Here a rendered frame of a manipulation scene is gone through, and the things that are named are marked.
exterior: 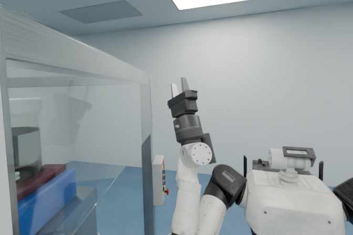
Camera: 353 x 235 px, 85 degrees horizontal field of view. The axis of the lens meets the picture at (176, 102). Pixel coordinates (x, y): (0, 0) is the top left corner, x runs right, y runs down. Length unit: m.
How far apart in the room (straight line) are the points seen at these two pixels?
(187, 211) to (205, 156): 0.15
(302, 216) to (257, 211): 0.12
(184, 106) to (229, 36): 3.20
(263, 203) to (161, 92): 3.38
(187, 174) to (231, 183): 0.18
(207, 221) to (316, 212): 0.31
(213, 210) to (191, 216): 0.13
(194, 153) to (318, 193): 0.40
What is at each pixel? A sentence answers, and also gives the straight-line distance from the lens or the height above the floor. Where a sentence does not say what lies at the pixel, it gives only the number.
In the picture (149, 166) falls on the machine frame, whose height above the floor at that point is 1.18.
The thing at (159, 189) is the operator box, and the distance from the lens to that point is 1.28.
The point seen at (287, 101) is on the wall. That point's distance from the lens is 3.75.
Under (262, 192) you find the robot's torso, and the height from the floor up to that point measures 1.30.
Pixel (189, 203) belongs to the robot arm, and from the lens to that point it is 0.59.
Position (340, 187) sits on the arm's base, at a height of 1.31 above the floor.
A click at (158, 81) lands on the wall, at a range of 3.92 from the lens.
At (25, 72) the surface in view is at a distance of 0.31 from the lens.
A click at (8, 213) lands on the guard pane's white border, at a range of 0.30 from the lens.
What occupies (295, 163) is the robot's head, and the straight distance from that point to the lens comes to 0.74.
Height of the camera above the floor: 1.63
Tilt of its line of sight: 4 degrees down
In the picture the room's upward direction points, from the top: 1 degrees counter-clockwise
